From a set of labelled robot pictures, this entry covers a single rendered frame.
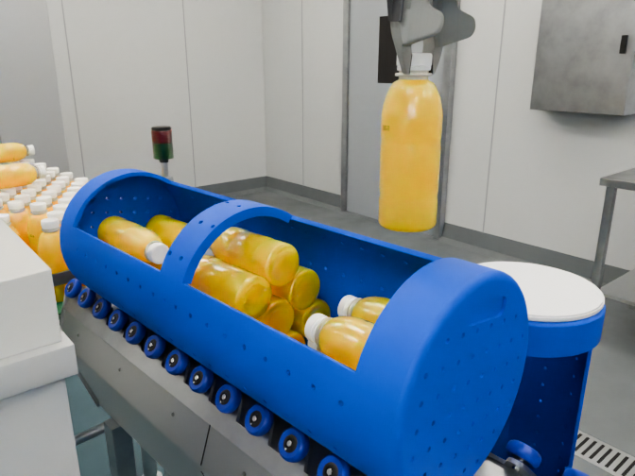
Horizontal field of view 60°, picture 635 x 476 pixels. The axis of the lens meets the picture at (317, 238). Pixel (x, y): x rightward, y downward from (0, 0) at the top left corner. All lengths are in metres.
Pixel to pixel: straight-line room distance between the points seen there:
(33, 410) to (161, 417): 0.37
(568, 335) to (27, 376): 0.83
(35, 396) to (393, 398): 0.40
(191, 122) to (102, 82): 0.98
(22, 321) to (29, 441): 0.15
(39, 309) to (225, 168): 5.71
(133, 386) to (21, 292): 0.50
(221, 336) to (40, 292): 0.23
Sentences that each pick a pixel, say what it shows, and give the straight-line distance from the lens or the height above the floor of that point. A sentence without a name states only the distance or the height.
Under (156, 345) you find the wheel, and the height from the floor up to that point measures 0.97.
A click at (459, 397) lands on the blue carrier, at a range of 0.66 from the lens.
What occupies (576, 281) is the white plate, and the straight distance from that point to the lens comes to 1.21.
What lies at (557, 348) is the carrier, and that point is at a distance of 1.06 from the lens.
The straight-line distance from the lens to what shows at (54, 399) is 0.73.
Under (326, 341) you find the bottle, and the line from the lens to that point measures 0.69.
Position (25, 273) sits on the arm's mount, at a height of 1.24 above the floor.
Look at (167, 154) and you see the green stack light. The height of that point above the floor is 1.18.
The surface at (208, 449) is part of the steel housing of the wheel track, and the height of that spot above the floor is 0.87.
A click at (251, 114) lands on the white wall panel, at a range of 6.46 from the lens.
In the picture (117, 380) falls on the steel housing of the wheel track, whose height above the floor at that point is 0.86.
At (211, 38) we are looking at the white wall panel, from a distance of 6.19.
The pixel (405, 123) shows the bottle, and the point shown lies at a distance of 0.62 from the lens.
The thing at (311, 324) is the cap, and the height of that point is 1.13.
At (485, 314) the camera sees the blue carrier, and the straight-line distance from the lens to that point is 0.66.
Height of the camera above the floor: 1.45
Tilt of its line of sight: 18 degrees down
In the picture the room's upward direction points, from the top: straight up
